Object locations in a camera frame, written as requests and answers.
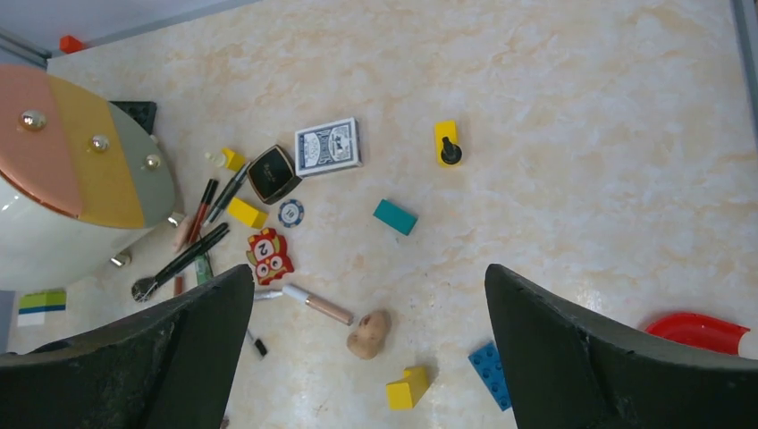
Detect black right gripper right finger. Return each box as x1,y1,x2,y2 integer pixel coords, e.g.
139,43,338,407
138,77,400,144
484,264,757,428

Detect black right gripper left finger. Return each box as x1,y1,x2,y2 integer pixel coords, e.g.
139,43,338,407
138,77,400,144
1,265,254,428

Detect potato shaped toy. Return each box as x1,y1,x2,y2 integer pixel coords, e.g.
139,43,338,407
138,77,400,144
346,310,391,360

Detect white round drawer organizer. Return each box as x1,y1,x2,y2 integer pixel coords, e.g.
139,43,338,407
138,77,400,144
1,64,176,291

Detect black makeup brush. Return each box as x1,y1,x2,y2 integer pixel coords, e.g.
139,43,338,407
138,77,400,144
131,223,230,302

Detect blue lego brick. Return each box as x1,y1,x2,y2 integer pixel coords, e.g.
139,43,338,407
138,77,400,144
468,341,511,411

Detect green tube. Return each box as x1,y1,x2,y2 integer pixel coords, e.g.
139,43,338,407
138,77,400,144
194,254,214,286

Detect silver small tube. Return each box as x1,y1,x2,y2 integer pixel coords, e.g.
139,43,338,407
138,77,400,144
254,290,283,301

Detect red plastic horseshoe toy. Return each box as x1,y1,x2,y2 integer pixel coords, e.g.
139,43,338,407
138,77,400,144
644,312,757,360

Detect green blue white block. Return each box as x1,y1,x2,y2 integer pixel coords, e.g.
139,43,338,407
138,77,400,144
16,290,67,327

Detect yellow cube block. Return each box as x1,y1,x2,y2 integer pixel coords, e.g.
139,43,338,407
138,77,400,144
227,198,268,230

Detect black eyeliner pen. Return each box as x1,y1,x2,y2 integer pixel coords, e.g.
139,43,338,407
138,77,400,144
202,161,253,227

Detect small yellow block with cap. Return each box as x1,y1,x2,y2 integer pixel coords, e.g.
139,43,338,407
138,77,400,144
205,147,247,172

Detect black square compact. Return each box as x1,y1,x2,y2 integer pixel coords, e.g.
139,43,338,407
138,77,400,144
247,145,302,205

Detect teal block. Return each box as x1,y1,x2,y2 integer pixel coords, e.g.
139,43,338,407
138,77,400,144
373,199,417,236

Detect yellow block with black knob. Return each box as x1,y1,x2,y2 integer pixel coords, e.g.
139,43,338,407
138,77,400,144
434,121,462,167

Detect black lego plate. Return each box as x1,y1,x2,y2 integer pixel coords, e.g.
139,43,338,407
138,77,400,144
111,100,157,135

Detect blue playing card box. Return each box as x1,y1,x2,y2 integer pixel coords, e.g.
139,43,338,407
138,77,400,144
294,117,362,178

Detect small orange block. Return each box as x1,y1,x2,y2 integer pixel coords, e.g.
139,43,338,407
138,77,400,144
59,35,86,55

